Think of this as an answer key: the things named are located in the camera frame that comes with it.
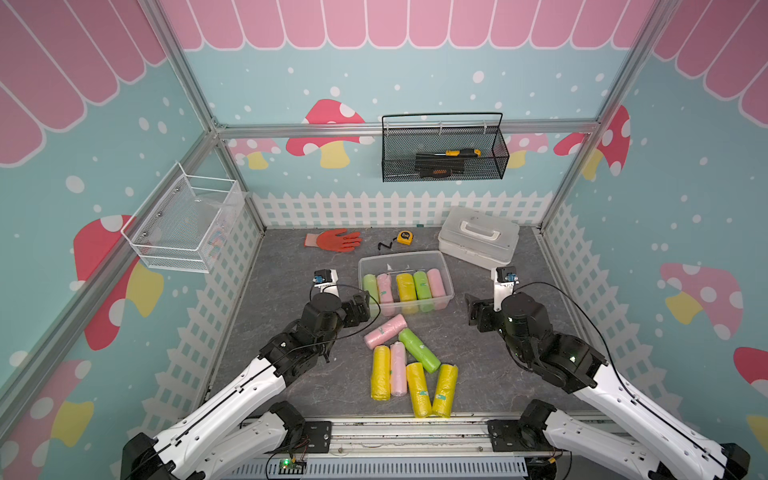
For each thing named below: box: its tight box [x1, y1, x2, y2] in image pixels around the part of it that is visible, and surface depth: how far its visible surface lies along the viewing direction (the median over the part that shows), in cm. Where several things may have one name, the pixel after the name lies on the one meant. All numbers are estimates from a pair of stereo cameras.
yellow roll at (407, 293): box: [396, 273, 418, 314], surface depth 100 cm
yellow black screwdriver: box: [434, 148, 483, 157], surface depth 93 cm
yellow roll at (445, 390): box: [432, 363, 459, 418], surface depth 81 cm
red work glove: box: [304, 228, 363, 252], surface depth 118 cm
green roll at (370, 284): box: [362, 273, 379, 304], surface depth 101 cm
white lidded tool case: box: [438, 206, 520, 271], surface depth 105 cm
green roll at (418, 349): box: [398, 328, 441, 373], surface depth 87 cm
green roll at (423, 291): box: [413, 270, 434, 313], surface depth 99 cm
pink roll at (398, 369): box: [390, 341, 408, 397], surface depth 84 cm
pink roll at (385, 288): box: [376, 273, 394, 304], surface depth 101 cm
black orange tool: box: [419, 168, 453, 178], surface depth 90 cm
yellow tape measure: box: [396, 230, 415, 246], surface depth 118 cm
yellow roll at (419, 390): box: [406, 362, 432, 418], surface depth 80 cm
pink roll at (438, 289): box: [427, 268, 448, 310], surface depth 100 cm
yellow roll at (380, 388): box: [370, 345, 391, 401], surface depth 84 cm
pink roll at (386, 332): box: [364, 314, 408, 350], surface depth 90 cm
